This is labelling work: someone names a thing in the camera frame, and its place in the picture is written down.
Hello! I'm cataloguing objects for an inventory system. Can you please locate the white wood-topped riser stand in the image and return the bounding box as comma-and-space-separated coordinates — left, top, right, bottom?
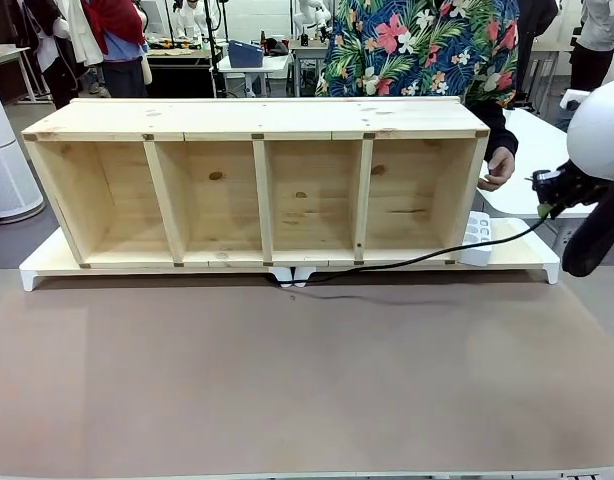
18, 227, 292, 293
292, 217, 561, 289

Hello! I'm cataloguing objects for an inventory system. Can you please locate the white background table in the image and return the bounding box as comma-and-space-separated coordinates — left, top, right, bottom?
215, 52, 294, 99

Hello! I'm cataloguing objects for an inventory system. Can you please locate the black power cable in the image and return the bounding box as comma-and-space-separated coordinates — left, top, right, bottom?
278, 212, 558, 289

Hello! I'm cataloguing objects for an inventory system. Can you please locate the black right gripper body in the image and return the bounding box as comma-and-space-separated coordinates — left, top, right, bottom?
550, 160, 613, 207

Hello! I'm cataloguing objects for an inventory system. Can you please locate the grey background desk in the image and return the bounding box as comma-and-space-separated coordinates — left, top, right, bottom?
0, 43, 54, 105

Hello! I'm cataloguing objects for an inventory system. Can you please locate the white air purifier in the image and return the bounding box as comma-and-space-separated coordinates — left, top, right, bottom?
0, 83, 44, 219

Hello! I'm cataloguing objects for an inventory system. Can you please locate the background person grey top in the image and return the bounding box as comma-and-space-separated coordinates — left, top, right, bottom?
569, 0, 614, 81

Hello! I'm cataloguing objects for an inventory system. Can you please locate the person left forearm black sleeve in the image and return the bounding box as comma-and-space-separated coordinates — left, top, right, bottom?
465, 97, 520, 162

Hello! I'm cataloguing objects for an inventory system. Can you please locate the white power strip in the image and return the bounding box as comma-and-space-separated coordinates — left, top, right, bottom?
458, 210, 496, 267

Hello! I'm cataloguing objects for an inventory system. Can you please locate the pine wooden shelf box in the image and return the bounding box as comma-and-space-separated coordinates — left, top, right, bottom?
21, 97, 491, 270

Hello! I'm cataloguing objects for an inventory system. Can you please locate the white side table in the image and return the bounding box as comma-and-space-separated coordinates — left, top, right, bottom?
474, 106, 601, 236

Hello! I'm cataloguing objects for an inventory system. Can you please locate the person in floral shirt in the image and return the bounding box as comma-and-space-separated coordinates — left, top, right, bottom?
314, 0, 521, 109

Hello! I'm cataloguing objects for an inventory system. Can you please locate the blue plastic bin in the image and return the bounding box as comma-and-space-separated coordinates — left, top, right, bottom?
227, 39, 265, 69

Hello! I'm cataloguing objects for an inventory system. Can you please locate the person left hand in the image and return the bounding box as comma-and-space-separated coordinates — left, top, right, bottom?
476, 147, 517, 193

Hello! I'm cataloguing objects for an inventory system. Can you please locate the black background table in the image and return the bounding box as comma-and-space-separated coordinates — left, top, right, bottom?
145, 47, 216, 99

